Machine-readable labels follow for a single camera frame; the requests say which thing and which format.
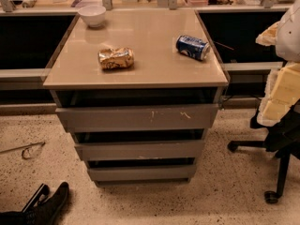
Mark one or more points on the black shoe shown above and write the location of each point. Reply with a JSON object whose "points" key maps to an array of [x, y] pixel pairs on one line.
{"points": [[47, 213]]}

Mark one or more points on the grey bottom drawer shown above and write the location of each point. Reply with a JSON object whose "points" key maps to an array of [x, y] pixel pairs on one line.
{"points": [[142, 173]]}

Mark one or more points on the white bowl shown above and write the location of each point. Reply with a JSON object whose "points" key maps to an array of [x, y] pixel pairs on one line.
{"points": [[93, 15]]}

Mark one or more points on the black robot base with wheels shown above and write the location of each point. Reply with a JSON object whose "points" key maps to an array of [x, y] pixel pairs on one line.
{"points": [[284, 139]]}

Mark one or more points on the grey drawer cabinet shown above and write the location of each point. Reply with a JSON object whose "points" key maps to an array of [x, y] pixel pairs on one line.
{"points": [[160, 76]]}

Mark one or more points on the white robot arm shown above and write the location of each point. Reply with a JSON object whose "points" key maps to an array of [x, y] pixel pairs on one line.
{"points": [[288, 35]]}

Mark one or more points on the grey drawer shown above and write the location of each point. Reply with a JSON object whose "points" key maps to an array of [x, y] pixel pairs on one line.
{"points": [[142, 173], [137, 118], [139, 150]]}

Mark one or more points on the grey middle drawer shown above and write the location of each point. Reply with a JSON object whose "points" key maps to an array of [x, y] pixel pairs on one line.
{"points": [[139, 150]]}

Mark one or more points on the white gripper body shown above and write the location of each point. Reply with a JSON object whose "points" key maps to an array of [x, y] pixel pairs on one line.
{"points": [[289, 37]]}

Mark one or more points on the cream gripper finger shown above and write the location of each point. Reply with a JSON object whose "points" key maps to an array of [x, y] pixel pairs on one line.
{"points": [[269, 36]]}

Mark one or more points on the grey top drawer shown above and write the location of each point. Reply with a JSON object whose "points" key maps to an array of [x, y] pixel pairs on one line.
{"points": [[137, 118]]}

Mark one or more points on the black flat device on floor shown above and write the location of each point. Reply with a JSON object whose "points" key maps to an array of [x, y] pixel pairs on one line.
{"points": [[38, 198]]}

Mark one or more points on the metal rod with cable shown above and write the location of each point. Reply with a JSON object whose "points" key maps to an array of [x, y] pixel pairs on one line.
{"points": [[22, 148]]}

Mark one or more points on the crushed golden chip bag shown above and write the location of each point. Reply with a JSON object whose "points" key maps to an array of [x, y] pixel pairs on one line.
{"points": [[116, 58]]}

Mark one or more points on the blue soda can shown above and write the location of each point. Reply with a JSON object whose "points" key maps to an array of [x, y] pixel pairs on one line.
{"points": [[192, 47]]}

